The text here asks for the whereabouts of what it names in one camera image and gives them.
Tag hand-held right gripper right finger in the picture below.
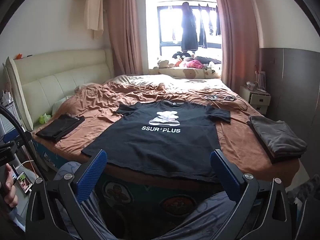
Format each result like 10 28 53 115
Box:
209 149 295 240

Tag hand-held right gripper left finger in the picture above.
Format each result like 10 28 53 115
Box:
25 149 108 240

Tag black t-shirt with pale bear print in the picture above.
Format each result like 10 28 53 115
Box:
81 101 231 183

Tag folded black clothes pile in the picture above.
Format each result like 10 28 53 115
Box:
35 114 85 142

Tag person's left hand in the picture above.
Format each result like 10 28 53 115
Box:
0 164 19 208

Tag blue printed mattress cover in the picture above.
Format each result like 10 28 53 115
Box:
32 140 225 220

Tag smartphone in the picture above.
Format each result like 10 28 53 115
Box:
15 171 33 194

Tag black folded garment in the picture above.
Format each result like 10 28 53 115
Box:
246 120 302 165

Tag green plastic bag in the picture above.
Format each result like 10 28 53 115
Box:
37 114 52 125

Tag grey folded garment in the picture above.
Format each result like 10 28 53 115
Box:
249 115 308 159

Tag grey fluffy cloth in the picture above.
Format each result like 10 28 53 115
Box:
286 172 320 230

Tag cream nightstand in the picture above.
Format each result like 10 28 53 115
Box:
239 85 272 115

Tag cream padded headboard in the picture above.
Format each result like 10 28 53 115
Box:
5 49 114 132

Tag brown blanket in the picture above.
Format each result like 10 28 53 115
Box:
32 76 300 188

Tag striped paper bag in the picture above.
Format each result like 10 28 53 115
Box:
254 66 267 90

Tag bear print long pillow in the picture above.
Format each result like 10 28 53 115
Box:
149 64 223 79

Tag pink plush toy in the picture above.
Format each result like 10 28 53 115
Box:
184 59 204 69

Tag dark cushion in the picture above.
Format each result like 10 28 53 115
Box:
195 56 222 65

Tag black and white plush toy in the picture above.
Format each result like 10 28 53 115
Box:
172 51 194 60

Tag pink curtain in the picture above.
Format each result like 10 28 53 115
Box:
212 0 262 90
107 0 150 77

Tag dark hanging trousers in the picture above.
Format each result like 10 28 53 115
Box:
197 4 208 48

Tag black hanging jacket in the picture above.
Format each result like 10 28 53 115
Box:
180 2 199 52

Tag dark hanging small garments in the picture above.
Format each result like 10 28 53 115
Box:
206 4 222 37

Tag window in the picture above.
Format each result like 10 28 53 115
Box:
157 1 222 57

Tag cream hanging cloth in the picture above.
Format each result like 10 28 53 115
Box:
84 0 104 39

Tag white charging cable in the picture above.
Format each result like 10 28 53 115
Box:
15 160 34 170

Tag thick black cable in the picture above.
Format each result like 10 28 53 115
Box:
0 104 47 180

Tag thin black cable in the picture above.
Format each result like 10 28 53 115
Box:
207 94 250 112

